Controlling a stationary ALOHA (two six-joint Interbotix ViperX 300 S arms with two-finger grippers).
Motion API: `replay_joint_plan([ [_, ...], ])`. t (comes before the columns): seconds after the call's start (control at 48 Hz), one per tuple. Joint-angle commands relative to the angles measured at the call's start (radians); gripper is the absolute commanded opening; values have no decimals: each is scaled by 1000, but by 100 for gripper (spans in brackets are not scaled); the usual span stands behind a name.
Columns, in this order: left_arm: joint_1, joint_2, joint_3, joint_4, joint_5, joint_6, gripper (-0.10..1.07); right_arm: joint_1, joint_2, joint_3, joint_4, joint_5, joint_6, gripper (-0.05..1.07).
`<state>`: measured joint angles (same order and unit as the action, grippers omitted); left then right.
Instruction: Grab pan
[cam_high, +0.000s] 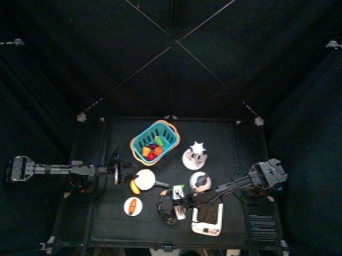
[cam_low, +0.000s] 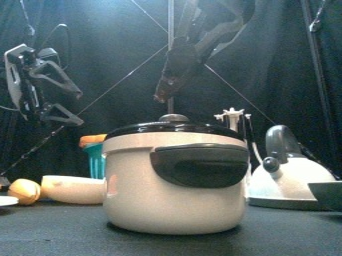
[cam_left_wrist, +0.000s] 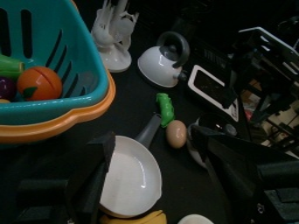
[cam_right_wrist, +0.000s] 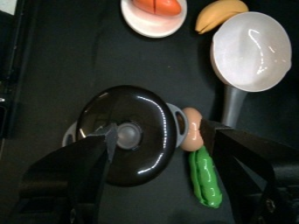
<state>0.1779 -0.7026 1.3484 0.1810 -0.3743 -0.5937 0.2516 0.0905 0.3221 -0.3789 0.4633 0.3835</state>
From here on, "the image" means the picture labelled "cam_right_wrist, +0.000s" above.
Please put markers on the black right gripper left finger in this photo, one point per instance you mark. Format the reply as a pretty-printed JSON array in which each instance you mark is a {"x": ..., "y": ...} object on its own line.
[{"x": 68, "y": 175}]

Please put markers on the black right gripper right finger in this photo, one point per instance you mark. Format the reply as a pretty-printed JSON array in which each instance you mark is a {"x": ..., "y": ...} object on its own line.
[{"x": 249, "y": 163}]

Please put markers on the green toy pea pod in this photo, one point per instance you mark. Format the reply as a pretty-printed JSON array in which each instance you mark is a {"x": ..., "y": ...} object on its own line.
[{"x": 204, "y": 178}]

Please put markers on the beige toy peanut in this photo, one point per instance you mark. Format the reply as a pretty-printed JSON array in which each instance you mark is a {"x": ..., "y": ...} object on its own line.
[{"x": 192, "y": 128}]

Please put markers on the black pot lid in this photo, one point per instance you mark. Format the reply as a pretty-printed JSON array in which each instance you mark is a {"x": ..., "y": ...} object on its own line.
[{"x": 130, "y": 137}]

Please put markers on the yellow toy banana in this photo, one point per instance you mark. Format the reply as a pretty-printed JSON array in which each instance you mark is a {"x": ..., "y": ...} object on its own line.
[{"x": 216, "y": 14}]

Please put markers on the white round plate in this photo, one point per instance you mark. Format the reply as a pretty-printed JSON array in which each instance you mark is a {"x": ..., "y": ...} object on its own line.
[{"x": 151, "y": 24}]

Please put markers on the orange toy tomato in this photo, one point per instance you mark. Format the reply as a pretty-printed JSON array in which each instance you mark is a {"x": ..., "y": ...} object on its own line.
[{"x": 159, "y": 5}]

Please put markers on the black table frame rail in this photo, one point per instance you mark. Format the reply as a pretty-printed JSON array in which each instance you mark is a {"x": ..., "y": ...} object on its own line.
[{"x": 11, "y": 73}]

